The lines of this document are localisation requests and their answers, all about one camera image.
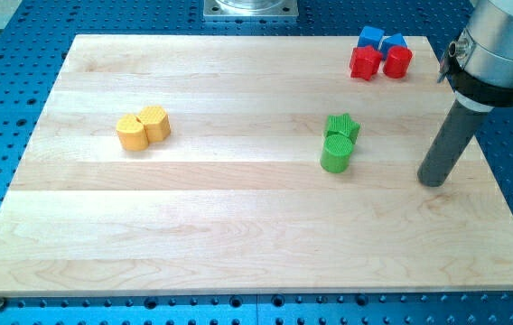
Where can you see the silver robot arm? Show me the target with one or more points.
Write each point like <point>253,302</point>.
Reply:
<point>479,60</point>

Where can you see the green star block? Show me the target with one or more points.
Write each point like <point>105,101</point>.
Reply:
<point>342,125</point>

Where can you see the red star block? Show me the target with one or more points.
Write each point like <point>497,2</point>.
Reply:
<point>364,62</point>

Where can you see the wooden board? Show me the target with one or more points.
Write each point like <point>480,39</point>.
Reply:
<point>235,200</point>

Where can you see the green cylinder block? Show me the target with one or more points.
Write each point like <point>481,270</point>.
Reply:
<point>336,153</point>

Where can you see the yellow hexagon block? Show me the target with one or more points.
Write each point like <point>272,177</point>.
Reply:
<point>156,123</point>

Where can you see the yellow heart block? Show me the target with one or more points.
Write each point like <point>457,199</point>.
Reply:
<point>131,133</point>

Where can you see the blue cube block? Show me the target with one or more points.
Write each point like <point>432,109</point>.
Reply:
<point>370,36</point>

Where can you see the red cylinder block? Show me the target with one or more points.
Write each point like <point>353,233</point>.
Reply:
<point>397,62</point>

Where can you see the blue triangle block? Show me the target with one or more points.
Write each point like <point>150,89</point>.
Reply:
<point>391,41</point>

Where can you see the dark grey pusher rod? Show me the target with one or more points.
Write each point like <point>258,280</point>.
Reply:
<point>456,132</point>

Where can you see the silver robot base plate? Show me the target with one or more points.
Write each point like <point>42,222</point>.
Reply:
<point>214,9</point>

